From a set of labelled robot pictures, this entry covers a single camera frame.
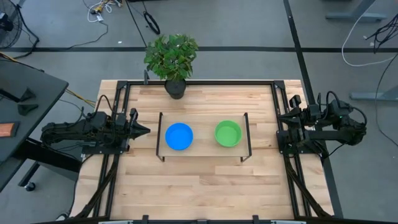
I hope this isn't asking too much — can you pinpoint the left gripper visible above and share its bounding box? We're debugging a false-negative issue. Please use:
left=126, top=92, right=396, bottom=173
left=115, top=112, right=151, bottom=142

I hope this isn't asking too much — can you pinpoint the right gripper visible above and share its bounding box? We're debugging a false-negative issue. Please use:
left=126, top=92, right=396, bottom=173
left=279, top=104, right=322, bottom=129

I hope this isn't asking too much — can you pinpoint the blue plastic mini bowl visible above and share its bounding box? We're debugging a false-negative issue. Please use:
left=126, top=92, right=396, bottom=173
left=164, top=122, right=194, bottom=151

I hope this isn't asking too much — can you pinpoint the green plastic mini bowl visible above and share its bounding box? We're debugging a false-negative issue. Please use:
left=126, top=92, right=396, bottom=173
left=214, top=119, right=243, bottom=148

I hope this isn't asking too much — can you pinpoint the artificial plant in black pot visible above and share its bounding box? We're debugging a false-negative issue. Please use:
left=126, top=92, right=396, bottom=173
left=143, top=33, right=200, bottom=100

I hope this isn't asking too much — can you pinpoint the grey desk base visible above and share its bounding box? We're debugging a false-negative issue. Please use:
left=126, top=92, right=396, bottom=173
left=349, top=84, right=398, bottom=102
left=325, top=0, right=389, bottom=23

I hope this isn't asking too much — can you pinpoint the black standing desk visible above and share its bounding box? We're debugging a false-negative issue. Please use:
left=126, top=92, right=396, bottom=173
left=0, top=60, right=83, bottom=192

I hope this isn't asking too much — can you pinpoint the black wedge block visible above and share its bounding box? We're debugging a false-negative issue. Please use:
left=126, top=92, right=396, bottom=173
left=17, top=103, right=40, bottom=117
left=20, top=87, right=37, bottom=102

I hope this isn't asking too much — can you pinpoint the orange rectangular pad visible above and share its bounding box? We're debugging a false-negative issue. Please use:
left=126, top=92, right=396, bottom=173
left=0, top=121, right=21, bottom=138

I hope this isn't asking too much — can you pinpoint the black floor fan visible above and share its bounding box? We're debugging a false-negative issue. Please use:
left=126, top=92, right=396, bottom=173
left=0, top=0, right=24, bottom=50

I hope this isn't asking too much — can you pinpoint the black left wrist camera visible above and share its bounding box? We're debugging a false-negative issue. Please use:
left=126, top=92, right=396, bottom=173
left=129, top=107, right=139, bottom=125

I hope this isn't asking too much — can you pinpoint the yellow cable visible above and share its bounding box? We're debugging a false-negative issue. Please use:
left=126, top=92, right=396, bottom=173
left=63, top=88, right=96, bottom=108

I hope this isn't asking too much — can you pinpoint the white floor cable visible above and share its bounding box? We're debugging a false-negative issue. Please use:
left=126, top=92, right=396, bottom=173
left=341, top=6, right=398, bottom=68

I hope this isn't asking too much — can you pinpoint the black aluminium rig frame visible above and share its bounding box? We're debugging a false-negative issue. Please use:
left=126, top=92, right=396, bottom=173
left=70, top=79, right=335, bottom=224

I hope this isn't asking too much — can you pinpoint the black floor cable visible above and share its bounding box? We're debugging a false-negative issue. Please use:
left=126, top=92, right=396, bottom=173
left=67, top=21, right=109, bottom=50

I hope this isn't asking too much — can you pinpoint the black coiled cable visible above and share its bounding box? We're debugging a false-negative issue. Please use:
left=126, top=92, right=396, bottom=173
left=142, top=10, right=162, bottom=35

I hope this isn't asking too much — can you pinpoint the white power strip with cables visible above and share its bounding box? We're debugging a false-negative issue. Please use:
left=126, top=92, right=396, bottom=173
left=86, top=0, right=123, bottom=24

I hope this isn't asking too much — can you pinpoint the black cable bundle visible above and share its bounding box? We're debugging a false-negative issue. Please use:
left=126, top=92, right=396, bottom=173
left=365, top=14, right=398, bottom=54

